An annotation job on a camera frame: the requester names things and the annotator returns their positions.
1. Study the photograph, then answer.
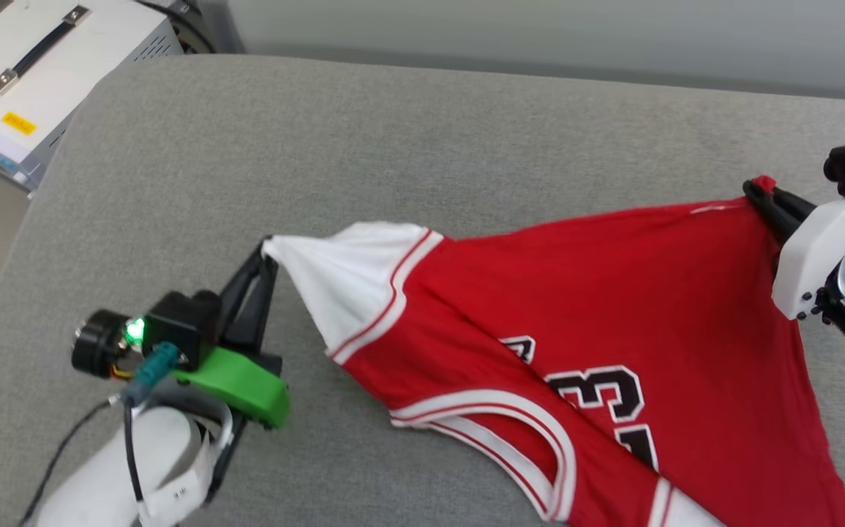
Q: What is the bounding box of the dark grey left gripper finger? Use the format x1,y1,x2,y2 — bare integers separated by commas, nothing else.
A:
219,240,271,346
247,251,280,354

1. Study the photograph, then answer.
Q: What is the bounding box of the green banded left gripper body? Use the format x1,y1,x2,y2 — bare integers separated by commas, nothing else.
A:
71,310,292,431

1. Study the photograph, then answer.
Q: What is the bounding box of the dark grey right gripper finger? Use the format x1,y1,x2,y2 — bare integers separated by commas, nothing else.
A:
757,200,796,247
743,180,819,233

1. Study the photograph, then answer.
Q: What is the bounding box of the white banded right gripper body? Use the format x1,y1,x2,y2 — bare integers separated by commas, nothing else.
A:
772,194,845,323

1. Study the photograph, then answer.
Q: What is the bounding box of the red and white basketball jersey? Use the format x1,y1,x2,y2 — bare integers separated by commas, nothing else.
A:
263,176,845,527

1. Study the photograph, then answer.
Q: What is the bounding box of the grey fabric sofa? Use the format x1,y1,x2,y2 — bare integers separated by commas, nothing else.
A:
0,55,845,527

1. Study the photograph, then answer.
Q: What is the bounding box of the white metal equipment box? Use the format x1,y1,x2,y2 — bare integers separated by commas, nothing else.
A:
0,0,185,193

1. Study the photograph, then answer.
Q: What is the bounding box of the thin black cable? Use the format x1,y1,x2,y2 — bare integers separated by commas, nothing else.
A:
20,399,127,526

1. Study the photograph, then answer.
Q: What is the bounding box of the grey metal post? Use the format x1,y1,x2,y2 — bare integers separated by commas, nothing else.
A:
199,0,247,54

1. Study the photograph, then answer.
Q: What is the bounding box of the black floor cable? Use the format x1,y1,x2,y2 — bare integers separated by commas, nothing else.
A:
137,0,218,56

